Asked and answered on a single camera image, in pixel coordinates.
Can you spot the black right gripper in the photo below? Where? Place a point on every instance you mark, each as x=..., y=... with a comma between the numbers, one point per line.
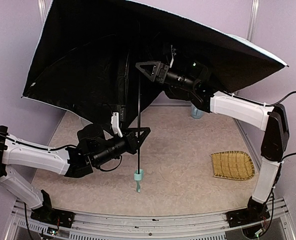
x=160, y=73

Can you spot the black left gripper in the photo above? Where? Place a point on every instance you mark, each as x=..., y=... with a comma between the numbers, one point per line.
x=131, y=142

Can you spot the mint green black umbrella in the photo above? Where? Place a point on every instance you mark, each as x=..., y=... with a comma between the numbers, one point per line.
x=86, y=54

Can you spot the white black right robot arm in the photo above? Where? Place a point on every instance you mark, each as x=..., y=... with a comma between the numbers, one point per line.
x=270, y=119

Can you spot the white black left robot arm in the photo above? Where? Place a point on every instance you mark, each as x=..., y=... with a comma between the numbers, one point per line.
x=73, y=161

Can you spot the light blue ceramic mug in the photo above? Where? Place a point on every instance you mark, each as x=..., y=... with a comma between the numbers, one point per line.
x=196, y=113

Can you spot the woven bamboo tray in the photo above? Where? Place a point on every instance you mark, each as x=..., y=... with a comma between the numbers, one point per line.
x=232, y=165

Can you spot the grey aluminium frame post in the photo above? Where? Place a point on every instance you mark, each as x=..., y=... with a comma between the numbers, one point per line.
x=252, y=20

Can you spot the grey aluminium left post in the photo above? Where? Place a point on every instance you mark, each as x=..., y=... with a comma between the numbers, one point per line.
x=42, y=9

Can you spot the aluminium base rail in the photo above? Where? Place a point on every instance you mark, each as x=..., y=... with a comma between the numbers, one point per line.
x=219, y=225

